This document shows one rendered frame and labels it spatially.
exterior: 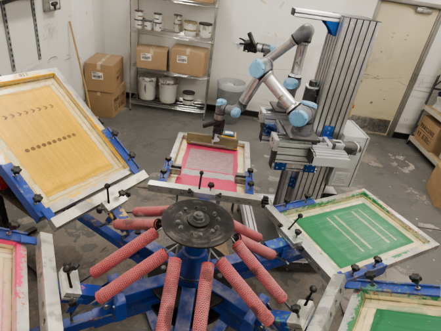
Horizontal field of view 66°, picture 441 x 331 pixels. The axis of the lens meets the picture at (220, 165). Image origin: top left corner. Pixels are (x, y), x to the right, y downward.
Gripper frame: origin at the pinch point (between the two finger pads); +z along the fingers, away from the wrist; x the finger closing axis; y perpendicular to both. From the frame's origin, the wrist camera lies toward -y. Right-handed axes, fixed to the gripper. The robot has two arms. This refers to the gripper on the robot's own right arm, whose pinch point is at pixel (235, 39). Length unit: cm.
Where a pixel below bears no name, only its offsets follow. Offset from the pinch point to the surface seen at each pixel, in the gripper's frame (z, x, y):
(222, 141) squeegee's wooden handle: -22, -69, 57
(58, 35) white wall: 229, 29, 47
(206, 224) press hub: -61, -193, 10
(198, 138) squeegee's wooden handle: -3, -75, 56
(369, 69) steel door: -128, 308, 102
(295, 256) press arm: -99, -153, 56
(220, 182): -39, -115, 57
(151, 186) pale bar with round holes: -8, -151, 45
